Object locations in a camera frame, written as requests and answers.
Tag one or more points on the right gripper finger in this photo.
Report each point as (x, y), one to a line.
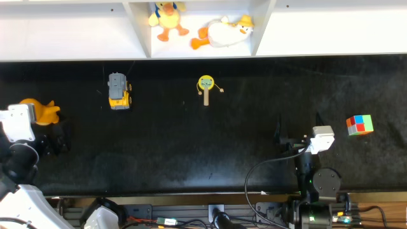
(278, 130)
(319, 121)

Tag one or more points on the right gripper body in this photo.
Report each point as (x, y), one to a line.
(292, 142)

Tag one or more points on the yellow rattle drum toy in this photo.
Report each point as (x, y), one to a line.
(206, 83)

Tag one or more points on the grey and yellow toy truck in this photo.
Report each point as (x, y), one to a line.
(118, 90)

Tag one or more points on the orange rubber duck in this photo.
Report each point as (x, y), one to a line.
(44, 113)

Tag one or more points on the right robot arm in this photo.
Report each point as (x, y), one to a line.
(326, 183)

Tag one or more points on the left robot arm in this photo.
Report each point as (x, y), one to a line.
(22, 159)

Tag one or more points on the many-coloured puzzle cube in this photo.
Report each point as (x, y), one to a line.
(360, 124)

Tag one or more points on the white plush duck yellow hat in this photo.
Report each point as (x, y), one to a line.
(224, 34)

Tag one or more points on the white shelf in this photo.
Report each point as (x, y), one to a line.
(70, 35)

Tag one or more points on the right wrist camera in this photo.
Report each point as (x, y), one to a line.
(321, 139)

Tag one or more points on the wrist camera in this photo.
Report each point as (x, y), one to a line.
(17, 122)
(321, 139)

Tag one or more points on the mounting rail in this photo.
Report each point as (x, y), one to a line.
(190, 214)

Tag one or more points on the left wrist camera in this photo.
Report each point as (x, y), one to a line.
(17, 122)

